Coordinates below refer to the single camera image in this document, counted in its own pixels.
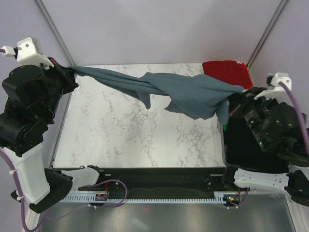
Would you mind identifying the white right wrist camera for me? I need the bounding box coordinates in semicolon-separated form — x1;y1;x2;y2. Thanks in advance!
254;72;292;100

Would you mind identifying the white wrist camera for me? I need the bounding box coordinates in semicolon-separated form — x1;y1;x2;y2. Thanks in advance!
254;72;292;100
0;37;54;70

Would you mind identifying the aluminium frame post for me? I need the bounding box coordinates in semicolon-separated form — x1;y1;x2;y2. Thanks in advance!
33;0;76;66
246;0;290;70

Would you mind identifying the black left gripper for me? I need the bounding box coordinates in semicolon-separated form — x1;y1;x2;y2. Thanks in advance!
35;57;79;121

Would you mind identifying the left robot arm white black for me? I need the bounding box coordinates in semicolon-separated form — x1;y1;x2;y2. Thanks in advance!
0;57;106;214

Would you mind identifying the right aluminium frame post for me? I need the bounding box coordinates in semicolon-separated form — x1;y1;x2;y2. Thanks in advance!
246;0;290;70

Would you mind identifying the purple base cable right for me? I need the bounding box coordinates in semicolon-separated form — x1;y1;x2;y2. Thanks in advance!
223;187;250;210

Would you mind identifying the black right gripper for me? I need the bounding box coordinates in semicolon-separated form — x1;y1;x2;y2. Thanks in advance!
225;86;271;148

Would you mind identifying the blue grey t shirt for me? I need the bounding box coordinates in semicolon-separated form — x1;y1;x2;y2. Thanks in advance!
70;66;244;124

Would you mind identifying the black mounting base rail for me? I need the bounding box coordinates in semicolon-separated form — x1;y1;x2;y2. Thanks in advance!
50;166;252;200

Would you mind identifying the clear plastic bin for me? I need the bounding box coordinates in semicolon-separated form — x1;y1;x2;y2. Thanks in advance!
218;118;289;174

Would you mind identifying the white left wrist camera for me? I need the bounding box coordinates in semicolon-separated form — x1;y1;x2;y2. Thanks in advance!
0;37;54;70

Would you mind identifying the black t shirt pile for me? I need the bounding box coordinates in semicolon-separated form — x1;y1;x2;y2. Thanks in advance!
224;101;295;174

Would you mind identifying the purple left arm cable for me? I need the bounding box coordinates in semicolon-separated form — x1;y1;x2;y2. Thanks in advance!
0;47;27;232

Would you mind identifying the left aluminium frame post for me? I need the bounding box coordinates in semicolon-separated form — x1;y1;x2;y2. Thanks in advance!
33;0;76;66

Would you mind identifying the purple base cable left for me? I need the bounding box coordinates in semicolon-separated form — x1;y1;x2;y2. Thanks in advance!
88;179;128;210

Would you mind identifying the folded red t shirt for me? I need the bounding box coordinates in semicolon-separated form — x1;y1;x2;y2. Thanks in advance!
202;60;253;89

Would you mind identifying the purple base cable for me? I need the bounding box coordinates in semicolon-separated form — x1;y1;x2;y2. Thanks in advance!
88;179;128;210
223;187;250;210

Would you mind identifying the white slotted cable duct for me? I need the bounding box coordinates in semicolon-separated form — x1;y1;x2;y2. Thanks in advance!
60;192;226;204

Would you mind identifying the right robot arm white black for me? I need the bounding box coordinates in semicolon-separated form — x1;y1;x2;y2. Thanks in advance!
221;87;309;206

